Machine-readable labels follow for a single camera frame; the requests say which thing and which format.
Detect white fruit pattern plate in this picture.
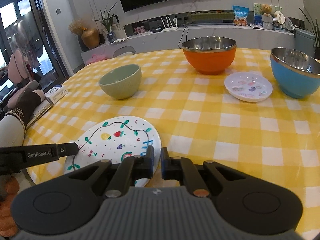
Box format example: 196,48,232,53
63,116,162,174

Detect blue steel bowl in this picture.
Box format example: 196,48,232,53
270,47,319,99

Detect yellow checkered tablecloth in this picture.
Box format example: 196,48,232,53
24,49,319,239

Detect white blue small box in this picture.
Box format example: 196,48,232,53
45,85,68,105

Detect small white sticker plate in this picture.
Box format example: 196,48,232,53
224,72,273,102

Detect pink bag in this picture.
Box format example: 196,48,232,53
85,54,108,65

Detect green ceramic bowl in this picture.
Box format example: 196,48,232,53
99,64,142,100

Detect golden vase dried flowers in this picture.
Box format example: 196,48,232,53
68,19,100,49

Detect orange steel bowl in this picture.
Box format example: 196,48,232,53
182,36,237,75

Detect grey chair back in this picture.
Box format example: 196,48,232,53
113,46,136,58

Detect green potted plant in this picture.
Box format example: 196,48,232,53
93,3,116,43

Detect grey-blue trash bin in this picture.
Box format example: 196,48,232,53
295,28,315,57

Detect grey tv cabinet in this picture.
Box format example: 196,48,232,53
81,24,295,64

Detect tall plant black pot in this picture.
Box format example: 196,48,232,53
300,8,320,60

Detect blue snack bag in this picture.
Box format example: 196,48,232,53
233,5,249,26

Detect teddy bear toy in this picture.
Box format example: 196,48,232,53
260,4,273,16

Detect white wifi router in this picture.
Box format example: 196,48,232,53
161,16,178,32

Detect forearm with bead bracelets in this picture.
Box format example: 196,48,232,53
0,88,45,147

